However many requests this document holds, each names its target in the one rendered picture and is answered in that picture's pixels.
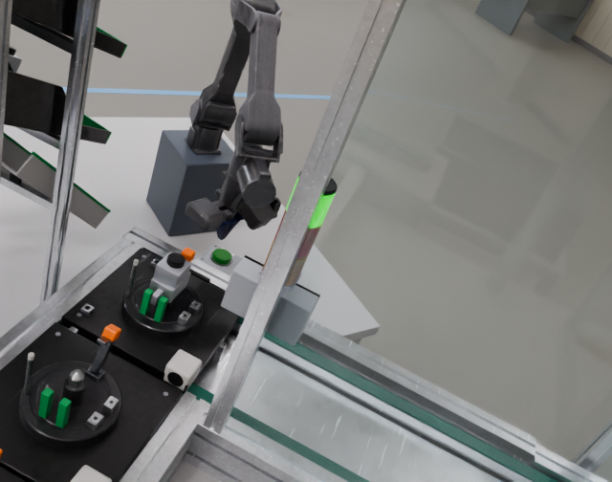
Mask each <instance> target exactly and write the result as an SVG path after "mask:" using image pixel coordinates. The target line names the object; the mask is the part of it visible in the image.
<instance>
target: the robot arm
mask: <svg viewBox="0 0 612 482"><path fill-rule="evenodd" d="M282 11H283V10H282V8H281V6H280V5H279V3H278V2H277V1H275V0H230V12H231V18H232V23H233V28H232V32H231V35H230V37H229V42H228V45H227V48H226V49H225V52H224V55H223V58H222V61H221V63H220V66H219V69H218V72H217V75H216V77H215V80H214V81H213V83H212V84H210V85H209V86H208V87H206V88H205V89H203V91H202V93H201V96H200V97H199V99H196V100H195V101H194V103H193V104H192V105H191V106H190V112H189V116H190V120H191V124H192V126H190V127H189V131H188V135H187V137H185V141H186V142H187V144H188V145H189V146H190V148H191V149H192V150H193V152H194V153H195V154H196V155H210V154H221V150H220V149H219V148H218V147H219V144H220V141H221V138H222V134H223V131H224V130H227V131H230V129H231V127H232V125H233V123H234V121H235V126H234V152H233V155H232V158H231V161H230V164H229V169H228V170H226V171H223V172H222V174H221V177H222V178H223V179H225V181H224V183H223V186H222V188H220V189H216V192H215V195H216V196H218V197H219V198H220V199H219V201H215V202H211V201H210V200H209V199H207V198H203V199H199V200H196V201H193V202H189V203H187V206H186V215H187V216H188V217H189V218H190V219H191V220H192V221H194V222H195V223H196V224H197V225H198V226H199V227H200V228H201V229H202V230H206V231H209V230H213V229H216V231H217V236H218V238H219V239H220V240H223V239H225V238H226V237H227V236H228V234H229V233H230V232H231V231H232V229H233V228H234V227H235V226H236V225H237V223H238V222H239V221H240V220H244V219H245V221H246V223H247V226H248V227H249V228H250V229H251V230H256V229H259V228H260V227H263V226H266V225H267V224H268V223H269V222H270V221H271V220H272V219H274V218H276V217H277V213H278V211H279V209H280V206H281V202H280V200H279V199H278V197H275V195H276V189H275V186H274V183H273V179H272V174H271V172H270V170H269V166H270V163H279V160H280V154H282V153H283V132H284V130H283V123H282V121H281V109H280V107H279V105H278V103H277V101H276V99H275V97H274V82H275V63H276V45H277V37H278V35H279V32H280V27H281V20H280V17H281V13H282ZM249 56H250V59H249V76H248V93H247V99H246V100H245V102H244V103H243V104H242V106H241V107H240V109H239V113H238V116H237V112H236V105H235V99H234V92H235V90H236V87H237V84H238V82H239V79H240V77H241V75H242V73H243V70H244V69H245V65H246V63H247V60H248V57H249ZM236 116H237V118H236ZM235 119H236V120H235ZM262 145H267V146H272V147H273V150H269V149H263V147H262Z"/></svg>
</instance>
